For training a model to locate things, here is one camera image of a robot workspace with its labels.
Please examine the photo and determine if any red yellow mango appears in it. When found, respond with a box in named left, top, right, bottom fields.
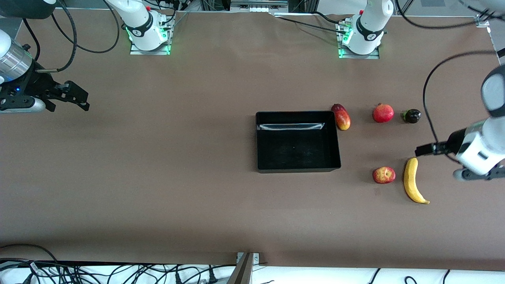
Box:
left=331, top=103, right=351, bottom=131

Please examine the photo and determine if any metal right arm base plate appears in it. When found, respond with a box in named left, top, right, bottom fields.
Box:
left=130, top=17, right=172, bottom=56

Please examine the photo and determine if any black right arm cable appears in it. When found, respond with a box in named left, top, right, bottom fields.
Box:
left=22, top=0, right=120, bottom=73

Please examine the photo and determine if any dark purple mangosteen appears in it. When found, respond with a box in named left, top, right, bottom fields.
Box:
left=401, top=109, right=421, bottom=124

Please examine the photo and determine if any red pomegranate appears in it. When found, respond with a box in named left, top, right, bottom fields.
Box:
left=372, top=103, right=395, bottom=123

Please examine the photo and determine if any black rectangular plastic box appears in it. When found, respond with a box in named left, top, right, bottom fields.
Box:
left=256, top=111, right=342, bottom=174

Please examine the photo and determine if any yellow banana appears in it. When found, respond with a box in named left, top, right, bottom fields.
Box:
left=403, top=157, right=430, bottom=205

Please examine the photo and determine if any red yellow apple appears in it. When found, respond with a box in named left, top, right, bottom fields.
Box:
left=372, top=166, right=396, bottom=185

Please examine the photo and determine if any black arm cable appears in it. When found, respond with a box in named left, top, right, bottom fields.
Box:
left=396, top=0, right=505, bottom=158
left=22, top=0, right=120, bottom=73

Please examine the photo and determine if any silver aluminium rail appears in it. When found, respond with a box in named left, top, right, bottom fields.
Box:
left=230, top=0, right=288, bottom=12

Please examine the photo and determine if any black cable on table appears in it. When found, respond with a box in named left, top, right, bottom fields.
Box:
left=272, top=11, right=350, bottom=34

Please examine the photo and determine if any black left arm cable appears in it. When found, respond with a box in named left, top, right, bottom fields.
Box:
left=396, top=0, right=505, bottom=158

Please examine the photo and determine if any black arched floor cable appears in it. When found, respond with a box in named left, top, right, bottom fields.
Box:
left=0, top=243, right=60, bottom=269

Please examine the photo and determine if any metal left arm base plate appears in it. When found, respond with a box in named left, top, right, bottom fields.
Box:
left=338, top=21, right=380, bottom=60

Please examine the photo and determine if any aluminium beam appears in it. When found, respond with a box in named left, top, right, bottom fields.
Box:
left=227, top=253, right=254, bottom=284

